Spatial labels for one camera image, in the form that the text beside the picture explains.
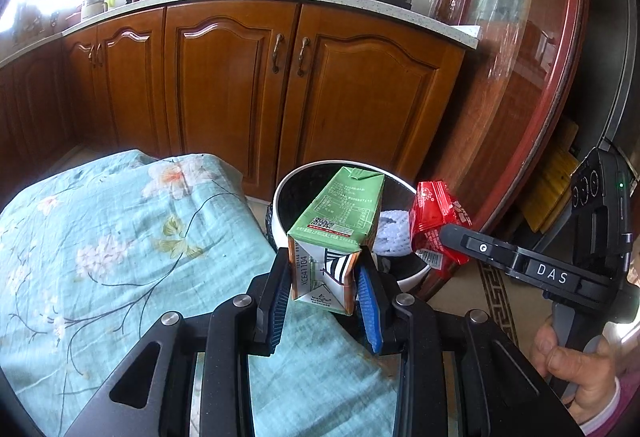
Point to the patterned floor mat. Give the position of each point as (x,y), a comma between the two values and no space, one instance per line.
(495,302)

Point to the white foam net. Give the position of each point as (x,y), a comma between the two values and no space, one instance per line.
(392,232)

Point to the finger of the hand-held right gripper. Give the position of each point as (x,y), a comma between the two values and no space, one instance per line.
(480,248)

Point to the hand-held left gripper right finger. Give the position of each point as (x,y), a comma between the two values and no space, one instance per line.
(369,312)

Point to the person's right forearm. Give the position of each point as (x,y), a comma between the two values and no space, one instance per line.
(620,407)

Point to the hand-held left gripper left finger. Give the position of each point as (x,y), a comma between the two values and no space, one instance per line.
(276,317)

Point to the wooden cabinet door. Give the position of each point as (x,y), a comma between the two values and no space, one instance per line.
(380,107)
(82,87)
(132,82)
(225,92)

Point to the white rimmed black trash bin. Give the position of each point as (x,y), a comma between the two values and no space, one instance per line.
(305,197)

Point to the white kettle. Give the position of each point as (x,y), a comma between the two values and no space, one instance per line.
(94,7)

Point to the green drink carton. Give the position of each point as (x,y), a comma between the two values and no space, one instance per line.
(335,222)

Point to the floral printed blanket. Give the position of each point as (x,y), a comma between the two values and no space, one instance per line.
(125,267)

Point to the round red-rimmed glass tabletop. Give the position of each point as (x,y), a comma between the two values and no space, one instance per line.
(525,67)

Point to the dark wooden base cabinet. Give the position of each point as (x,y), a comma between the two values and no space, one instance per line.
(30,107)

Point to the red snack wrapper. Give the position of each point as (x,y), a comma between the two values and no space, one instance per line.
(435,217)

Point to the person's right hand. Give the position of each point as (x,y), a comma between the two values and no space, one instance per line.
(575,367)

